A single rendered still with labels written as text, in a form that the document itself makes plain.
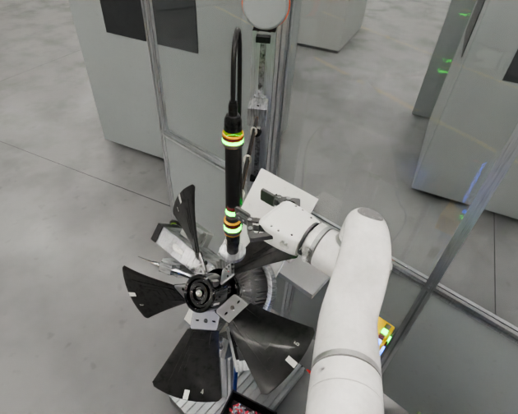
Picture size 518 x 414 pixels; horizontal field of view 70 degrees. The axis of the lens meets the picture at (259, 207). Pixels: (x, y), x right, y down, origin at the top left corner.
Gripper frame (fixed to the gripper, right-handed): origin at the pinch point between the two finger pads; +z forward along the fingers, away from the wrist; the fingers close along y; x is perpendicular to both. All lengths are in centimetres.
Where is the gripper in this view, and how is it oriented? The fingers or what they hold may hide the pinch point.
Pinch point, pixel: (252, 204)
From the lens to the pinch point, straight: 82.1
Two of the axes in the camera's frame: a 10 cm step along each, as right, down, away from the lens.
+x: 0.5, -7.4, -6.7
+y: 6.5, -4.8, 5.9
